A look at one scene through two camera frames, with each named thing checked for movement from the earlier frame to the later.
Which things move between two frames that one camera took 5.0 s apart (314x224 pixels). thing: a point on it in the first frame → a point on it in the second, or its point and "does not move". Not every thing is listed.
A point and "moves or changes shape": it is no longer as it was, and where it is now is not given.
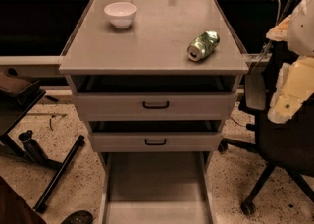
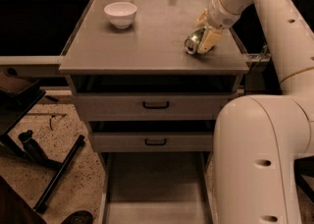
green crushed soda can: [203, 45] moves or changes shape
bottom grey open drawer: [156, 188] does not move
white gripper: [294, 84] → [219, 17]
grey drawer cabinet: [155, 77] does not move
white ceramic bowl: [121, 14] does not move
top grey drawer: [156, 97] does not move
